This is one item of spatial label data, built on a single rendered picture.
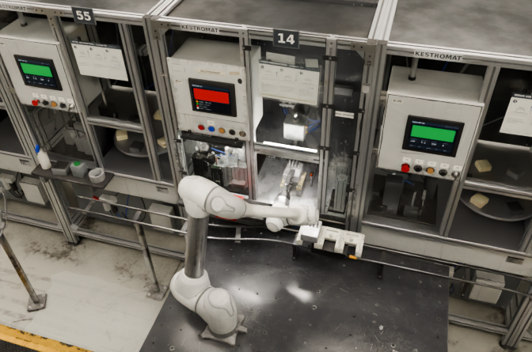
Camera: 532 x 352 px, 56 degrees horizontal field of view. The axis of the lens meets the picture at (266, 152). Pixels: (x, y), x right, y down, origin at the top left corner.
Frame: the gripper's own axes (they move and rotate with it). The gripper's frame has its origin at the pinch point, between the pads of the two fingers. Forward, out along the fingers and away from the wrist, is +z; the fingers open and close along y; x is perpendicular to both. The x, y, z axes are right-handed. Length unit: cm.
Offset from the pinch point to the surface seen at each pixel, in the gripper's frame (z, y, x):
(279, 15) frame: 12, 97, 9
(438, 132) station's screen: -15, 61, -74
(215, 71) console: -12, 76, 36
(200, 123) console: -13, 42, 48
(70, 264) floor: -34, -103, 166
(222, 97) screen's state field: -15, 62, 33
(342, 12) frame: 22, 97, -20
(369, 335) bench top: -70, -34, -59
